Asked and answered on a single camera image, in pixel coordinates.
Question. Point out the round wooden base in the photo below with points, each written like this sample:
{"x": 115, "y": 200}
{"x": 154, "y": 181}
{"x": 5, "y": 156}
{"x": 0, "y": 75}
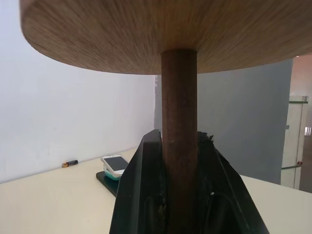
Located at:
{"x": 156, "y": 34}

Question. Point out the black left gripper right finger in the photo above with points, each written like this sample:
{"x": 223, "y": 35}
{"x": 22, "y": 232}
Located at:
{"x": 226, "y": 195}

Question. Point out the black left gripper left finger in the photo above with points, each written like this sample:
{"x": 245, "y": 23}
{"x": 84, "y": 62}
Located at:
{"x": 136, "y": 190}

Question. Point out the white cabinet with green trim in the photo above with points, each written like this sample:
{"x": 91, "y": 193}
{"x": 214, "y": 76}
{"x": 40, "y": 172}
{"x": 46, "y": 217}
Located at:
{"x": 293, "y": 141}

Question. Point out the dark wooden pole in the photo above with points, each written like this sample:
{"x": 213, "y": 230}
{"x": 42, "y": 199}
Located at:
{"x": 179, "y": 136}

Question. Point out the white smartphone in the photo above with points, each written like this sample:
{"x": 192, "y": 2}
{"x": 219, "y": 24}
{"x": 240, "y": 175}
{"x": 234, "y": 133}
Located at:
{"x": 115, "y": 164}

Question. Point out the black and gold battery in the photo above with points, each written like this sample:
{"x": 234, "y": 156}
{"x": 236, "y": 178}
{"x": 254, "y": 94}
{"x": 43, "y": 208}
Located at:
{"x": 70, "y": 163}

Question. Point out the grey partition panel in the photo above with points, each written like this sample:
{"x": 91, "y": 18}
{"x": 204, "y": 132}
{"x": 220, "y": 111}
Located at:
{"x": 243, "y": 117}

